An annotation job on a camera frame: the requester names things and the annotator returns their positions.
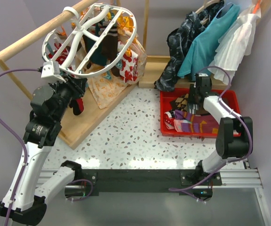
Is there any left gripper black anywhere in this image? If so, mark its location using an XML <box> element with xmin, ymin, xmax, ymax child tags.
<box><xmin>49</xmin><ymin>72</ymin><xmax>88</xmax><ymax>121</ymax></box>

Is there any brown sock grey cuff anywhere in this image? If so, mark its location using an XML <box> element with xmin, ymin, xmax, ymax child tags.
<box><xmin>187</xmin><ymin>102</ymin><xmax>206</xmax><ymax>115</ymax></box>

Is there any white round clip hanger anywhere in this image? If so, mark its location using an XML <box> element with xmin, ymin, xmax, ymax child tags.
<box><xmin>41</xmin><ymin>3</ymin><xmax>137</xmax><ymax>83</ymax></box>

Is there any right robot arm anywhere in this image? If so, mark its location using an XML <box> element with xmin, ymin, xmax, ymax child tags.
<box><xmin>188</xmin><ymin>73</ymin><xmax>253</xmax><ymax>185</ymax></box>

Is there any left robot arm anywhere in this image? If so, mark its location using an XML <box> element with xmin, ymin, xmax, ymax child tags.
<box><xmin>0</xmin><ymin>75</ymin><xmax>87</xmax><ymax>226</ymax></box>

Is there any red bear sock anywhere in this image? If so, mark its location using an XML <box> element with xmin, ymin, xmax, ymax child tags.
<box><xmin>69</xmin><ymin>98</ymin><xmax>84</xmax><ymax>116</ymax></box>

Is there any brown argyle sock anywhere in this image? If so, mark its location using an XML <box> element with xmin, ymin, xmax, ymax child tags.
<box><xmin>169</xmin><ymin>94</ymin><xmax>189</xmax><ymax>112</ymax></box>

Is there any purple striped sock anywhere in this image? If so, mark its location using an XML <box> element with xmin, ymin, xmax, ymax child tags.
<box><xmin>174</xmin><ymin>110</ymin><xmax>219</xmax><ymax>134</ymax></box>

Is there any floral cream garment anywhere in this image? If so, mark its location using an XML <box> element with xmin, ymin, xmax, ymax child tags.
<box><xmin>86</xmin><ymin>22</ymin><xmax>147</xmax><ymax>109</ymax></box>

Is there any red plastic tray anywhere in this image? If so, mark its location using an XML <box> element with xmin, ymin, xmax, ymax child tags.
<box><xmin>159</xmin><ymin>88</ymin><xmax>246</xmax><ymax>138</ymax></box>

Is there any red white striped sock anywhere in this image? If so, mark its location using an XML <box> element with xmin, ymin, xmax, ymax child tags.
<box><xmin>48</xmin><ymin>43</ymin><xmax>71</xmax><ymax>65</ymax></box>

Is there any dark green sock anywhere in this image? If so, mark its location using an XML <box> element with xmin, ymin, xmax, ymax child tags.
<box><xmin>83</xmin><ymin>20</ymin><xmax>109</xmax><ymax>66</ymax></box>

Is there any teal dress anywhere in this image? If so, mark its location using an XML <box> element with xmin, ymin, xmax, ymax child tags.
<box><xmin>177</xmin><ymin>3</ymin><xmax>240</xmax><ymax>81</ymax></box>

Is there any wooden clothes rack left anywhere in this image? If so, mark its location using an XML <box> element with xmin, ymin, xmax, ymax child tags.
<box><xmin>0</xmin><ymin>0</ymin><xmax>137</xmax><ymax>149</ymax></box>

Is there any wooden clothes rack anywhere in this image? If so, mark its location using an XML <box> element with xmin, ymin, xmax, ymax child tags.
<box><xmin>0</xmin><ymin>0</ymin><xmax>137</xmax><ymax>149</ymax></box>
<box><xmin>138</xmin><ymin>0</ymin><xmax>271</xmax><ymax>90</ymax></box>

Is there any wooden clothes rack right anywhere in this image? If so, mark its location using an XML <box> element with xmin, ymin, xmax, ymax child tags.
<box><xmin>138</xmin><ymin>0</ymin><xmax>271</xmax><ymax>90</ymax></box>

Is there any brown striped hanging sock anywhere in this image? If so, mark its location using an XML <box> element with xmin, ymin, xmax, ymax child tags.
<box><xmin>101</xmin><ymin>23</ymin><xmax>118</xmax><ymax>60</ymax></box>

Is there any dark patterned garment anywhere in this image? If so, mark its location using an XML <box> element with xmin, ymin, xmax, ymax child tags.
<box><xmin>154</xmin><ymin>0</ymin><xmax>224</xmax><ymax>92</ymax></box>

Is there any white pleated dress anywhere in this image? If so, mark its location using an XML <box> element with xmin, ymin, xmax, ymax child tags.
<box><xmin>208</xmin><ymin>5</ymin><xmax>261</xmax><ymax>85</ymax></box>

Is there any orange clothespin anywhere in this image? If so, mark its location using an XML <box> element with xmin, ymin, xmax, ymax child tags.
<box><xmin>117</xmin><ymin>13</ymin><xmax>135</xmax><ymax>32</ymax></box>

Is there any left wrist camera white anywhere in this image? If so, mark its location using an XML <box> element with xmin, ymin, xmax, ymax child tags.
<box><xmin>41</xmin><ymin>61</ymin><xmax>66</xmax><ymax>83</ymax></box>

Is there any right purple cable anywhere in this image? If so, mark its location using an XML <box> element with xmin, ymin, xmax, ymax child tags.
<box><xmin>168</xmin><ymin>66</ymin><xmax>254</xmax><ymax>204</ymax></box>

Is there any black mounting rail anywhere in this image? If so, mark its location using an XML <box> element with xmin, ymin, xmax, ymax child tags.
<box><xmin>64</xmin><ymin>168</ymin><xmax>221</xmax><ymax>198</ymax></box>

